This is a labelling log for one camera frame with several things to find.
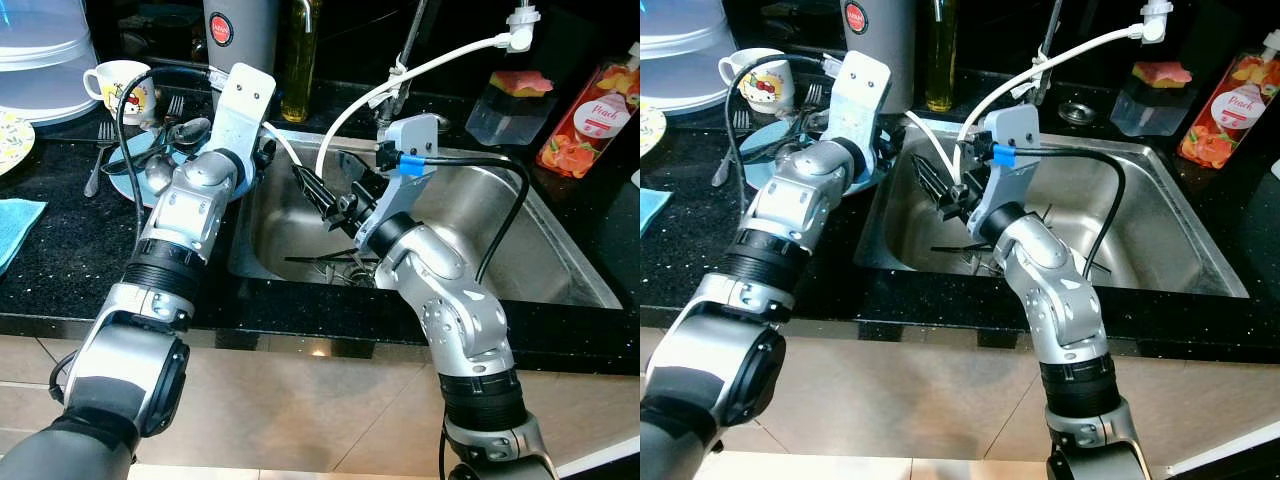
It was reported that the white flexible hose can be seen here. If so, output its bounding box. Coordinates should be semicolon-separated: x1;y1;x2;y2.
265;35;513;186
905;25;1146;186

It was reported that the grey cylindrical canister red badge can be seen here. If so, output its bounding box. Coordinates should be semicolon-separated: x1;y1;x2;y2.
203;0;281;126
840;0;916;101

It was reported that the clear plastic sponge holder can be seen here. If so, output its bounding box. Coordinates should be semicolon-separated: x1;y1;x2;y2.
1112;75;1191;136
465;85;551;146

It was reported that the white cartoon print mug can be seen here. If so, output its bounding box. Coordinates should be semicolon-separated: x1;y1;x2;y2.
718;48;796;114
83;60;159;126

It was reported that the white faucet hose adapter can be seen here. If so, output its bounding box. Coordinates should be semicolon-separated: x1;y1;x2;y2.
505;0;541;53
1140;0;1173;44

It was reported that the chrome kitchen faucet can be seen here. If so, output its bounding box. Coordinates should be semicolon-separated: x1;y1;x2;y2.
378;0;431;126
1025;0;1066;106

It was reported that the translucent white plastic food cover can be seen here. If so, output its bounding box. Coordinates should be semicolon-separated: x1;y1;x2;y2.
640;0;736;116
0;0;101;126

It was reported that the olive oil glass bottle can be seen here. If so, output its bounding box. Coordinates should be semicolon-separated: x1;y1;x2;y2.
925;0;959;113
280;0;321;123

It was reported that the pink and yellow sponge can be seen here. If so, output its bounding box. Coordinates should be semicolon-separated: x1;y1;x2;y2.
490;70;554;98
1132;60;1194;89

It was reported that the light blue plate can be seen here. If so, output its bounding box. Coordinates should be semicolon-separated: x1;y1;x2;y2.
738;118;886;196
100;130;251;208

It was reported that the peach hand soap bottle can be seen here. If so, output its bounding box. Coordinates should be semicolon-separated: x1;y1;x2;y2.
1178;32;1280;169
537;42;641;179

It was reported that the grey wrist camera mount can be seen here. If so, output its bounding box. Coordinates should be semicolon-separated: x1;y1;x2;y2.
965;103;1041;236
355;113;441;251
825;50;894;156
208;62;278;166

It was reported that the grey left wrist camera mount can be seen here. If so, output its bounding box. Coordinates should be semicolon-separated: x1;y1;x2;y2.
825;50;894;156
208;62;278;166

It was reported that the stainless steel kitchen sink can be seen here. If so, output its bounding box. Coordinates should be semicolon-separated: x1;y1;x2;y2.
228;125;623;309
855;118;1251;299

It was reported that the floral print plate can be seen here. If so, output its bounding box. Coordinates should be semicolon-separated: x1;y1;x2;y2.
0;108;37;176
640;98;668;158

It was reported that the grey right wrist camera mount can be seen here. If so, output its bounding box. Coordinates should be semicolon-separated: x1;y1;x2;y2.
355;113;441;251
965;103;1041;236

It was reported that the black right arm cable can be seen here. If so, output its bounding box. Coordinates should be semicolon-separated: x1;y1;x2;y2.
985;143;1126;281
378;150;531;286

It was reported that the blue cloth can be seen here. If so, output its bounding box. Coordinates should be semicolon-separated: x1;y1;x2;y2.
0;197;48;276
640;187;673;236

